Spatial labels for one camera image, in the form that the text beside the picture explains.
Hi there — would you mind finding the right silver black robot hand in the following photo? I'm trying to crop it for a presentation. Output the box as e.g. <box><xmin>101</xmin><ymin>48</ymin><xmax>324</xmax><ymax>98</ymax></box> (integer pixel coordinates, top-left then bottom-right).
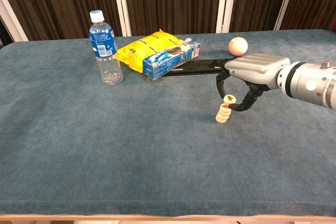
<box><xmin>215</xmin><ymin>53</ymin><xmax>291</xmax><ymax>112</ymax></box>

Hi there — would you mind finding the beige wooden ball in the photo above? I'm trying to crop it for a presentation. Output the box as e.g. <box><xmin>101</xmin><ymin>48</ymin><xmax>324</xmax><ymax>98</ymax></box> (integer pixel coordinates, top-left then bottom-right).
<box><xmin>228</xmin><ymin>37</ymin><xmax>249</xmax><ymax>57</ymax></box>

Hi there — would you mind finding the black folding stand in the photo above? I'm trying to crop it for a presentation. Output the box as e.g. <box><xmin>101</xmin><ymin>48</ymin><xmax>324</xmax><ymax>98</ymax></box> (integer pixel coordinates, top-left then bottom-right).
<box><xmin>162</xmin><ymin>57</ymin><xmax>232</xmax><ymax>77</ymax></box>

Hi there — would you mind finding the blue cookie box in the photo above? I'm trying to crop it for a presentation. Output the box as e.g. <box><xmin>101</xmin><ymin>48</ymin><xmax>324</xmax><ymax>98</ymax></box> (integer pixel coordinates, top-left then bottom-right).
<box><xmin>142</xmin><ymin>37</ymin><xmax>202</xmax><ymax>81</ymax></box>

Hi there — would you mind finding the yellow snack bag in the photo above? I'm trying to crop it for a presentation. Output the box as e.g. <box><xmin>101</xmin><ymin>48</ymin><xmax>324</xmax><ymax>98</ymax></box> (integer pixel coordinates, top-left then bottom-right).
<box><xmin>117</xmin><ymin>28</ymin><xmax>186</xmax><ymax>74</ymax></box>

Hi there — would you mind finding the clear plastic water bottle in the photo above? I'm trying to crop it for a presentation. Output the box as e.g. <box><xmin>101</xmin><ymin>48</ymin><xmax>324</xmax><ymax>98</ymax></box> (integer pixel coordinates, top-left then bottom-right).
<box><xmin>88</xmin><ymin>9</ymin><xmax>124</xmax><ymax>86</ymax></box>

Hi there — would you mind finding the blue velvet table cloth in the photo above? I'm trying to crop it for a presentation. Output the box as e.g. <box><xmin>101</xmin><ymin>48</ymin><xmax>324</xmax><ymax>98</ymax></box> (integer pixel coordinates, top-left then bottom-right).
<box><xmin>0</xmin><ymin>28</ymin><xmax>336</xmax><ymax>217</ymax></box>

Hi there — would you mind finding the white screen frame post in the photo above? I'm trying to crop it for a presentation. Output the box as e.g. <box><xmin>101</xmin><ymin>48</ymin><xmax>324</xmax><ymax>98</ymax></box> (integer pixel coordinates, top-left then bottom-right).
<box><xmin>273</xmin><ymin>0</ymin><xmax>300</xmax><ymax>31</ymax></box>
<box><xmin>215</xmin><ymin>0</ymin><xmax>238</xmax><ymax>34</ymax></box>
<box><xmin>0</xmin><ymin>0</ymin><xmax>29</xmax><ymax>42</ymax></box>
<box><xmin>111</xmin><ymin>0</ymin><xmax>132</xmax><ymax>37</ymax></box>

